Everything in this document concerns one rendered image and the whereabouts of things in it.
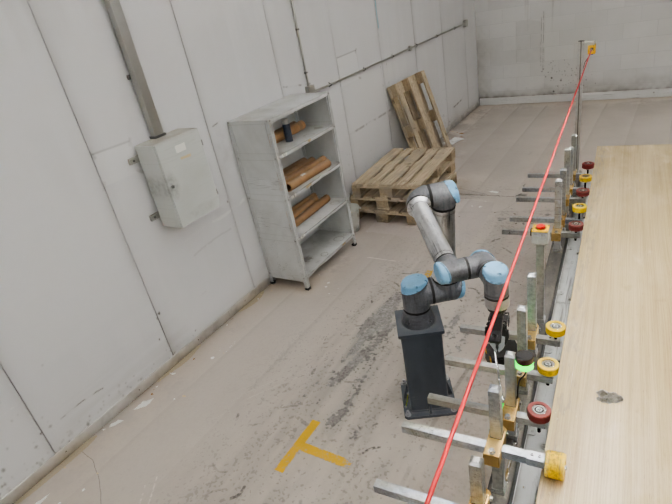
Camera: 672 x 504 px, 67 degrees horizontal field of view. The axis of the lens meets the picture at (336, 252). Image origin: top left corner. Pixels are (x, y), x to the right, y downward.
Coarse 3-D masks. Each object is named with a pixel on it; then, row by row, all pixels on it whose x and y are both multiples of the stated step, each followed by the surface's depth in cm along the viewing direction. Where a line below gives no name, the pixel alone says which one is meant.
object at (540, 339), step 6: (462, 324) 240; (462, 330) 238; (468, 330) 237; (474, 330) 235; (480, 330) 234; (510, 330) 230; (510, 336) 228; (516, 336) 226; (540, 336) 223; (546, 336) 222; (540, 342) 222; (546, 342) 221; (552, 342) 219; (558, 342) 218
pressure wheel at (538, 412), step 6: (534, 402) 182; (540, 402) 181; (528, 408) 180; (534, 408) 180; (540, 408) 178; (546, 408) 178; (528, 414) 179; (534, 414) 177; (540, 414) 177; (546, 414) 176; (534, 420) 177; (540, 420) 176; (546, 420) 176
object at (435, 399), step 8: (432, 400) 199; (440, 400) 197; (448, 400) 196; (456, 400) 195; (456, 408) 195; (464, 408) 193; (472, 408) 191; (480, 408) 190; (488, 408) 189; (488, 416) 189; (520, 416) 183; (528, 424) 182; (536, 424) 181; (544, 424) 179
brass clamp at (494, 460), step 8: (504, 432) 165; (488, 440) 163; (496, 440) 163; (504, 440) 164; (488, 448) 161; (496, 448) 160; (488, 456) 159; (496, 456) 158; (488, 464) 160; (496, 464) 159
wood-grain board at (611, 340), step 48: (624, 192) 317; (624, 240) 268; (576, 288) 238; (624, 288) 232; (576, 336) 209; (624, 336) 204; (576, 384) 187; (624, 384) 183; (576, 432) 168; (624, 432) 165; (576, 480) 153; (624, 480) 151
